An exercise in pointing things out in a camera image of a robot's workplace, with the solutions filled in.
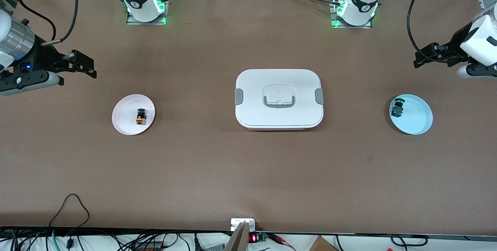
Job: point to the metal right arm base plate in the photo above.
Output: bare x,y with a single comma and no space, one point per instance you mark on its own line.
134,22

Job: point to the brown wooden strip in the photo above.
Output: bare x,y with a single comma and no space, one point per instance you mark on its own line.
237,241

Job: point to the brown cardboard box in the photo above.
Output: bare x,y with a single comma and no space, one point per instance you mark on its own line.
322,245

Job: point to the light blue plate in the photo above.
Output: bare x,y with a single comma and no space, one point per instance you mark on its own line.
417,121

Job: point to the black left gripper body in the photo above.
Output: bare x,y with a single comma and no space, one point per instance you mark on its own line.
455,44

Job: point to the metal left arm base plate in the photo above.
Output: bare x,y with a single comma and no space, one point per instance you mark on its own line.
349,26

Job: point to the white lunch box grey latches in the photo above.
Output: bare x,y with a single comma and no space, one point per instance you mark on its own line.
252,107

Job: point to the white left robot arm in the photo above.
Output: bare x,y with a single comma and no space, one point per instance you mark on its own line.
361,6

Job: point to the small white device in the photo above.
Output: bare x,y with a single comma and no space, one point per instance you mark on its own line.
237,223

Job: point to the red digit display module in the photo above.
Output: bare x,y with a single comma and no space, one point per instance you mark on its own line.
253,238

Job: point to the orange and black switch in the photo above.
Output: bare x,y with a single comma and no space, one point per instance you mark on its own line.
141,117

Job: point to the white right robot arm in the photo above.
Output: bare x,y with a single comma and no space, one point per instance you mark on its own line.
139,6

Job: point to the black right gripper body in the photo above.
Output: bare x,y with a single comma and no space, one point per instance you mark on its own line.
43,57

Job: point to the green and black switch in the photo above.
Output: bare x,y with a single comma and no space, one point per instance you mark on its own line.
397,108

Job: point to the pink plate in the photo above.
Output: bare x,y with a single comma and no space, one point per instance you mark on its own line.
124,115

